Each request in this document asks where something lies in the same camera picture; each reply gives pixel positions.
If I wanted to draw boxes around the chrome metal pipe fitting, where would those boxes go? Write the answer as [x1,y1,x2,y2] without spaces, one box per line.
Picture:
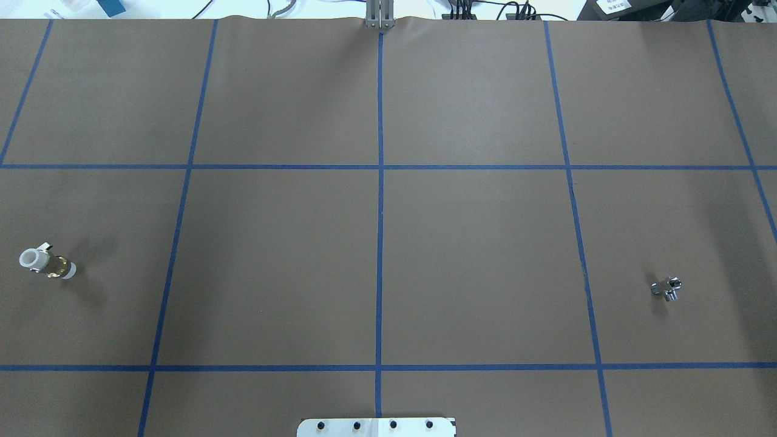
[650,276,682,302]

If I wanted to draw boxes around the teal box on desk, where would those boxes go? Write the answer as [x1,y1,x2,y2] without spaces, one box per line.
[95,0,127,18]

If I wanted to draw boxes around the white brass PPR valve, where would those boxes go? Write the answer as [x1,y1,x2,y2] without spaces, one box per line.
[18,242,77,280]

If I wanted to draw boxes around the black cables at table edge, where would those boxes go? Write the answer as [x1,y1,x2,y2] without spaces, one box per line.
[441,0,577,22]

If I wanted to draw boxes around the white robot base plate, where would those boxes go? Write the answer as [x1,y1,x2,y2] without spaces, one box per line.
[296,417,457,436]

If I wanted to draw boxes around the grey aluminium frame post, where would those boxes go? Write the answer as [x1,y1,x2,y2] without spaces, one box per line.
[364,0,396,30]

